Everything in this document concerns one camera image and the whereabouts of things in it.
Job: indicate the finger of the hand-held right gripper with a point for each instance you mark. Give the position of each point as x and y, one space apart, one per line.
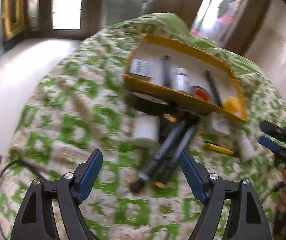
270 143
273 128

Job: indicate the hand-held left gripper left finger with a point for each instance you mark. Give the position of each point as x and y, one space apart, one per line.
89 177

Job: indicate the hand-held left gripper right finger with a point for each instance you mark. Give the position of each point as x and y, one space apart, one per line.
193 177

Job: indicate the small white bottle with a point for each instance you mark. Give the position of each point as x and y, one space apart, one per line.
246 147

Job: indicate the black tool with yellow band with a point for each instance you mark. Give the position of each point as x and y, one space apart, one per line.
180 150

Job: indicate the yellow pen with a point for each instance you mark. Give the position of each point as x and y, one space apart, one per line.
219 148

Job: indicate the dark grey cylindrical tool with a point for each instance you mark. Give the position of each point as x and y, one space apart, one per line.
165 145

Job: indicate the yellow cylinder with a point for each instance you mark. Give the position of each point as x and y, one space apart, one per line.
231 103

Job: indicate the white charger adapter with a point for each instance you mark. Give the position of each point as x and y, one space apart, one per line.
218 125

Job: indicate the white plastic bottle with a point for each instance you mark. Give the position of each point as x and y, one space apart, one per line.
145 130

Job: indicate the black pen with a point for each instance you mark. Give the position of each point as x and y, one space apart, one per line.
213 87
167 72

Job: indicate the red round tin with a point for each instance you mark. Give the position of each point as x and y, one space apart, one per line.
200 93

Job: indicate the black tray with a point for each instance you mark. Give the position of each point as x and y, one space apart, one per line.
148 106

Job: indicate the yellow-edged cardboard box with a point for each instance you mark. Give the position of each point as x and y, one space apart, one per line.
158 87

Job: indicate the labelled white bottle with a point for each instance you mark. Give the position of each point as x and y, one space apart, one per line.
181 80

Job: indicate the small white labelled box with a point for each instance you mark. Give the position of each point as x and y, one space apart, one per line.
140 67

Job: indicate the person's right hand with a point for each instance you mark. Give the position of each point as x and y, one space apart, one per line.
284 195

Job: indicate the green printed blanket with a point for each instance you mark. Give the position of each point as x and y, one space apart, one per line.
70 130

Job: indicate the wooden patterned-glass doors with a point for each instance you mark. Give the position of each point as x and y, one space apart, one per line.
173 0

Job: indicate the yellow-framed wooden doors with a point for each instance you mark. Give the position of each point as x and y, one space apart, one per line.
14 17

